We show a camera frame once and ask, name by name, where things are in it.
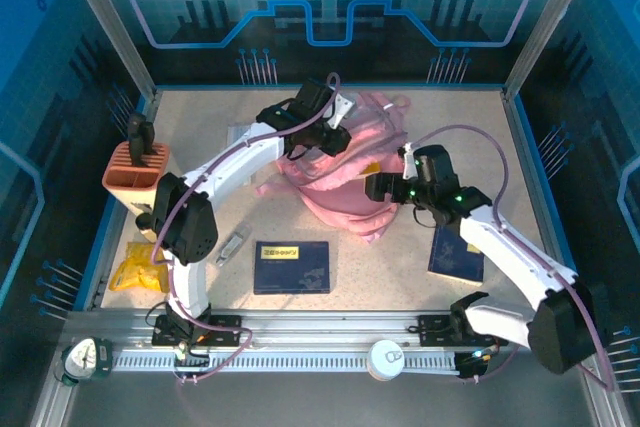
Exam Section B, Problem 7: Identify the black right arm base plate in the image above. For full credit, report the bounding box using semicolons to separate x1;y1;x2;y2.
417;314;509;348

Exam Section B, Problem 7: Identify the aluminium frame post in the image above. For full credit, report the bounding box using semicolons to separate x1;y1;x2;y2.
502;0;605;101
54;0;161;103

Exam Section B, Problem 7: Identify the blue white ruler pack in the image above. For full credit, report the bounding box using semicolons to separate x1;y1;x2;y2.
227;124;259;188

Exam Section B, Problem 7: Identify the pink student backpack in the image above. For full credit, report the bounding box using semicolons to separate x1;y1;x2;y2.
255;90;410;247

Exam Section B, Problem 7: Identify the white pull-tab can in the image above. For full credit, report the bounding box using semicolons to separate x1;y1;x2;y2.
366;339;405;381

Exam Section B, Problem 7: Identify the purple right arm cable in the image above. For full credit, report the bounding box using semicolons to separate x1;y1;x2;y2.
409;124;616;393

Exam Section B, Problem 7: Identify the aluminium front rail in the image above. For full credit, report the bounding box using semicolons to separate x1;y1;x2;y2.
63;309;599;354

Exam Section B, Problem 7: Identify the green alarm clock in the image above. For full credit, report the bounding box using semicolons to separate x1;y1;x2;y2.
53;336;114;388

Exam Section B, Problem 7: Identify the small bottle with black cap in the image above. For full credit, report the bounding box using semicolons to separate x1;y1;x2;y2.
134;211;156;244

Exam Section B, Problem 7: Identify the navy book with yellow label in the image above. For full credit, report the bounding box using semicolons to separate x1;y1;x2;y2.
427;224;486;284
253;240;331;296

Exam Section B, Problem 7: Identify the black handled knife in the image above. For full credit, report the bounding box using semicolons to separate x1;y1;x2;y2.
138;121;157;168
127;114;147;166

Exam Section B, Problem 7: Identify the white slotted cable duct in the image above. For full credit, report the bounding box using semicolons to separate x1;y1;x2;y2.
110;349;460;374

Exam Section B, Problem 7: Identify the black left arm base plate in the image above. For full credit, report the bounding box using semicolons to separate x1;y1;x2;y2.
151;314;243;348

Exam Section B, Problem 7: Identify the yellow snack bag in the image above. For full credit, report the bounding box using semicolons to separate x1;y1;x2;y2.
108;241;171;293

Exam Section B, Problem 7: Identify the orange cream knife block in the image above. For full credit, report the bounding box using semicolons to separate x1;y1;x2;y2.
101;141;174;214

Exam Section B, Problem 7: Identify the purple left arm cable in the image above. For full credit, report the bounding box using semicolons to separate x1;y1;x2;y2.
147;71;344;386

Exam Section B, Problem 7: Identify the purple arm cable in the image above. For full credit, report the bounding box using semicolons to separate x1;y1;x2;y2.
409;124;616;393
147;71;344;386

